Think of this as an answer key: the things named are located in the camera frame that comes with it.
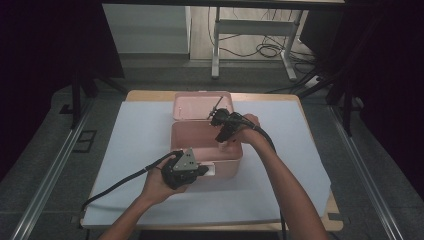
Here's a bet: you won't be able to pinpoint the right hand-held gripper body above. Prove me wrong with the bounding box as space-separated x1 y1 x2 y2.
207 96 255 143

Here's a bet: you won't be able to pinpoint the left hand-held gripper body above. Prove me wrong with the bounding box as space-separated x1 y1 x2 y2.
161 147 205 191

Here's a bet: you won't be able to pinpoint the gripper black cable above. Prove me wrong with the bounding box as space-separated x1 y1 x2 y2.
81 150 185 212
245 120 288 240

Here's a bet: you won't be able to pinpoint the black stand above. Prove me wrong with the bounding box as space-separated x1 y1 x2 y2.
297 64 365 138
59 64 128 130

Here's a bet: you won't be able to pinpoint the aluminium floor rail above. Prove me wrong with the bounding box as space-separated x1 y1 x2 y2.
9 97 97 240
327 104 405 240

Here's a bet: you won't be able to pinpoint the white desk frame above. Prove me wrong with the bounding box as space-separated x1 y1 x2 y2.
210 6 306 82

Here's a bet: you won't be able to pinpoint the black floor cables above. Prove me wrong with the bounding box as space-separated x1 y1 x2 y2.
207 6 318 69

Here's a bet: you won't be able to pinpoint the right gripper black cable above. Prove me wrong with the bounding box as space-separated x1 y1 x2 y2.
245 120 288 240

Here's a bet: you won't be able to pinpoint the person's right hand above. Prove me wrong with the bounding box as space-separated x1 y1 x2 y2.
233 113 269 148

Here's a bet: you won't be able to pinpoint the white power strip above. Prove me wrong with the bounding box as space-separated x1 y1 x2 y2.
303 74 323 90

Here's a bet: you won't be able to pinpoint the white table mat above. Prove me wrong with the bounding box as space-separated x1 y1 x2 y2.
81 99 332 230

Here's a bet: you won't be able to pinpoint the white cabinet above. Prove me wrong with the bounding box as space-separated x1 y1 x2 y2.
101 3 192 55

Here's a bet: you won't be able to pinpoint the wooden table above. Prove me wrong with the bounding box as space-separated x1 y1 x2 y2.
79 89 344 233

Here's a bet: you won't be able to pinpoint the person's left hand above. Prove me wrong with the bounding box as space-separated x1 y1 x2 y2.
141 159 190 206

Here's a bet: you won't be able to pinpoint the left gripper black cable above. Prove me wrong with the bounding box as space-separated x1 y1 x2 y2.
81 150 185 212

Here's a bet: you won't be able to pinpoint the pink storage box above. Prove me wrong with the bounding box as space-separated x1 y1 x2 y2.
169 90 245 180

